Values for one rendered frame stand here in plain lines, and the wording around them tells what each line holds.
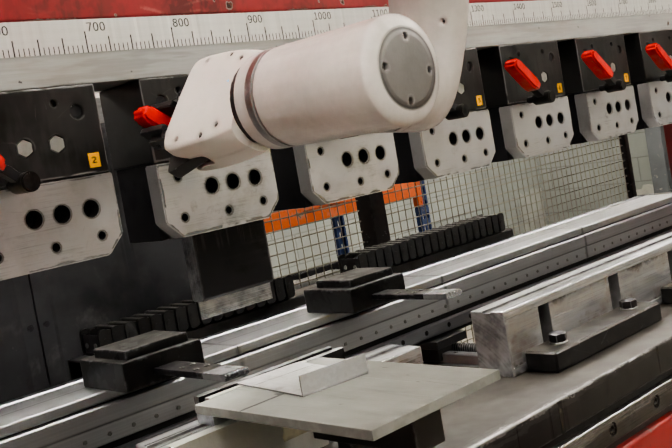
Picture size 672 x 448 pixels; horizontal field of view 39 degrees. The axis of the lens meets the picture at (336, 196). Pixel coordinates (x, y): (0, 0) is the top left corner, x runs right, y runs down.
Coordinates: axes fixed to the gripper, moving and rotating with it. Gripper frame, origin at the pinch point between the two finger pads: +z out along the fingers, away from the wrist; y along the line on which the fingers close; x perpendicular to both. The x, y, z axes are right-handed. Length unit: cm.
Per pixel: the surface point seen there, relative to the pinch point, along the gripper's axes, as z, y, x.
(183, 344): 26.3, 13.3, 27.1
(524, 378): 3, 2, 67
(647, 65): 3, -59, 82
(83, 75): 4.0, -1.4, -8.3
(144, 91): 3.7, -3.3, -1.9
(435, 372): -14.0, 13.5, 30.4
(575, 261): 31, -37, 112
